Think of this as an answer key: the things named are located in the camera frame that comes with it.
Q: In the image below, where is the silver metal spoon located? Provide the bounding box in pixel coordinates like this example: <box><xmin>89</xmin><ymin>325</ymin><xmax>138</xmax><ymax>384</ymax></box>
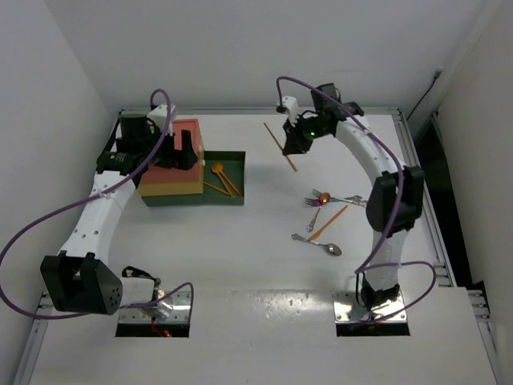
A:
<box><xmin>291</xmin><ymin>233</ymin><xmax>342</xmax><ymax>257</ymax></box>

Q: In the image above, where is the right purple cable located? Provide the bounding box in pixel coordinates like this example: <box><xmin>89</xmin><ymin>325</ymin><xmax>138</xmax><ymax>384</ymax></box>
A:
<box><xmin>275</xmin><ymin>75</ymin><xmax>437</xmax><ymax>324</ymax></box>

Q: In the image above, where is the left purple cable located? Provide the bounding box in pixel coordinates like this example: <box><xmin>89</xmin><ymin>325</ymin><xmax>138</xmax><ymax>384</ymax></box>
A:
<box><xmin>0</xmin><ymin>88</ymin><xmax>196</xmax><ymax>320</ymax></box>

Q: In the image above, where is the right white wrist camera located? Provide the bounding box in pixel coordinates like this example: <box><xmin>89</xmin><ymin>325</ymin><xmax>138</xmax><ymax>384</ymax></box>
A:
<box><xmin>276</xmin><ymin>95</ymin><xmax>299</xmax><ymax>124</ymax></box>

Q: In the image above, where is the silver metal fork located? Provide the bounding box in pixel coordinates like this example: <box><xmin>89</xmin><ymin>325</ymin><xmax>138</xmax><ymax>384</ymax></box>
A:
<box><xmin>312</xmin><ymin>188</ymin><xmax>367</xmax><ymax>207</ymax></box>

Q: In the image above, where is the metal base plate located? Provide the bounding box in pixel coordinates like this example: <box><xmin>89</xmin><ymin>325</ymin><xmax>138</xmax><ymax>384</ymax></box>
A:
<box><xmin>333</xmin><ymin>291</ymin><xmax>407</xmax><ymax>324</ymax></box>
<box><xmin>118</xmin><ymin>288</ymin><xmax>192</xmax><ymax>325</ymax></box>

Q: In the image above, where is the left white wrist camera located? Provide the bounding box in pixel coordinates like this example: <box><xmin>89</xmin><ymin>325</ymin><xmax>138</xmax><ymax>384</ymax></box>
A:
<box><xmin>147</xmin><ymin>103</ymin><xmax>176</xmax><ymax>132</ymax></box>

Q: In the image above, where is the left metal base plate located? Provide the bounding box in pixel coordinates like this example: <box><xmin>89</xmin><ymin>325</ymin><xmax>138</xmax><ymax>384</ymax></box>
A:
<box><xmin>118</xmin><ymin>288</ymin><xmax>192</xmax><ymax>325</ymax></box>

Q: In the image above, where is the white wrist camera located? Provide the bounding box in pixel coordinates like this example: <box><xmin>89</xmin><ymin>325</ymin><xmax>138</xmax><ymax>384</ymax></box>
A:
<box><xmin>147</xmin><ymin>103</ymin><xmax>176</xmax><ymax>132</ymax></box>
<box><xmin>276</xmin><ymin>95</ymin><xmax>299</xmax><ymax>124</ymax></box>

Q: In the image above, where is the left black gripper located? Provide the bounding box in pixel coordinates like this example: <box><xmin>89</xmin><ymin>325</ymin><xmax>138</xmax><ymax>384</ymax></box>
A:
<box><xmin>139</xmin><ymin>124</ymin><xmax>196</xmax><ymax>170</ymax></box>

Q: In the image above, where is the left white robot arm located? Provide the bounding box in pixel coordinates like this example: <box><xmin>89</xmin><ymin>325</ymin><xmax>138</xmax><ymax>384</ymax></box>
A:
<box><xmin>40</xmin><ymin>103</ymin><xmax>189</xmax><ymax>315</ymax></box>

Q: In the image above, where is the orange plastic spoon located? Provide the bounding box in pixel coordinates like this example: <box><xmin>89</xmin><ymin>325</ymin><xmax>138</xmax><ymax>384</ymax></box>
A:
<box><xmin>211</xmin><ymin>163</ymin><xmax>234</xmax><ymax>193</ymax></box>

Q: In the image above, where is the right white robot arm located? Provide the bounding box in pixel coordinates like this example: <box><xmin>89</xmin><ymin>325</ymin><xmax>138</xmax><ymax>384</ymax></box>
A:
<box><xmin>277</xmin><ymin>83</ymin><xmax>425</xmax><ymax>310</ymax></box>

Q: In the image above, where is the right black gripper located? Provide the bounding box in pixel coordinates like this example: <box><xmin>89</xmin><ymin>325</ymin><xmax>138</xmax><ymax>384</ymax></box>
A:
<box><xmin>282</xmin><ymin>112</ymin><xmax>329</xmax><ymax>156</ymax></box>

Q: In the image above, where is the orange chopstick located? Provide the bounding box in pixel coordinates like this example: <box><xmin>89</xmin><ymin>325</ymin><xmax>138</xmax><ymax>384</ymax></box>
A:
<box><xmin>308</xmin><ymin>205</ymin><xmax>348</xmax><ymax>241</ymax></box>
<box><xmin>263</xmin><ymin>122</ymin><xmax>298</xmax><ymax>172</ymax></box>

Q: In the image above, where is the green bottom drawer box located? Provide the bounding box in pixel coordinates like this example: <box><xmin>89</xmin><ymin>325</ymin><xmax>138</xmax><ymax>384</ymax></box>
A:
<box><xmin>141</xmin><ymin>150</ymin><xmax>245</xmax><ymax>207</ymax></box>

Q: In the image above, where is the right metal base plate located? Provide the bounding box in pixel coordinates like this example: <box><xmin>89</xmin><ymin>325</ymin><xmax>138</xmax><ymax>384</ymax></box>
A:
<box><xmin>333</xmin><ymin>291</ymin><xmax>407</xmax><ymax>324</ymax></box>

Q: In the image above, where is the purple cable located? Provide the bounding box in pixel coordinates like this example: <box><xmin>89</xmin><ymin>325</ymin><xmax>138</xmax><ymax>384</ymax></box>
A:
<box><xmin>275</xmin><ymin>75</ymin><xmax>437</xmax><ymax>324</ymax></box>
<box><xmin>0</xmin><ymin>88</ymin><xmax>196</xmax><ymax>320</ymax></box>

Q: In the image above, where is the black wall cable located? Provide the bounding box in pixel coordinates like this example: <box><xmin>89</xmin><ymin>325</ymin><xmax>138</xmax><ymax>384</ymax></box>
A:
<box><xmin>406</xmin><ymin>67</ymin><xmax>444</xmax><ymax>121</ymax></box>

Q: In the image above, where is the orange plastic knife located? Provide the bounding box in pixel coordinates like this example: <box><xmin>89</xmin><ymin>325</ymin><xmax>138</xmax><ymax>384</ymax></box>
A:
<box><xmin>223</xmin><ymin>174</ymin><xmax>242</xmax><ymax>197</ymax></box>

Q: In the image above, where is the pink metallic fork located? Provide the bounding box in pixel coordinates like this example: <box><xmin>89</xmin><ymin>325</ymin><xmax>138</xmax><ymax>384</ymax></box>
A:
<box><xmin>305</xmin><ymin>198</ymin><xmax>323</xmax><ymax>233</ymax></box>

